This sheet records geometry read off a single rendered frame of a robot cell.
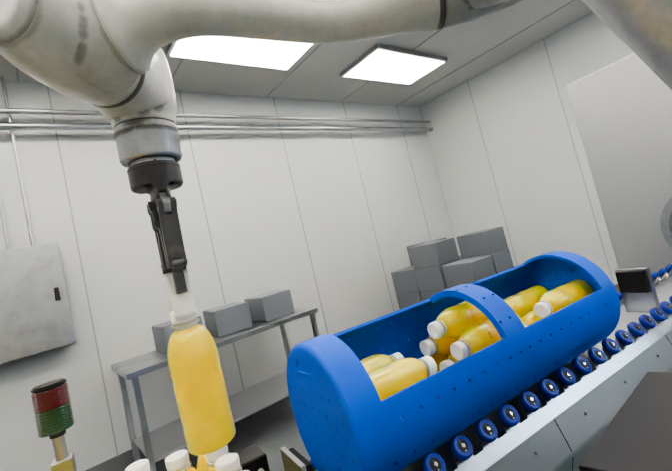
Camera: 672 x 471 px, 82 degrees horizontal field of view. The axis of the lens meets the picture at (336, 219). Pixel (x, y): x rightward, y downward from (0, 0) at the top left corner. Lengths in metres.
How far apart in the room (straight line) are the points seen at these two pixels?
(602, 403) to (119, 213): 3.76
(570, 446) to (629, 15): 0.88
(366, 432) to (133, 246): 3.54
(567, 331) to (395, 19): 0.81
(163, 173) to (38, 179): 3.52
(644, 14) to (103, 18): 0.55
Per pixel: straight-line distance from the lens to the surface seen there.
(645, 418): 0.87
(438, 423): 0.82
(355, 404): 0.71
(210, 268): 4.22
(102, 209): 4.09
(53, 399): 1.08
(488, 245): 4.60
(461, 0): 0.66
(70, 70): 0.53
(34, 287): 3.75
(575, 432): 1.15
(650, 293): 1.74
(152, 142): 0.63
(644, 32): 0.53
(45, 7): 0.51
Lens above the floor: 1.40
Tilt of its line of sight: 4 degrees up
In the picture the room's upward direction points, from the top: 13 degrees counter-clockwise
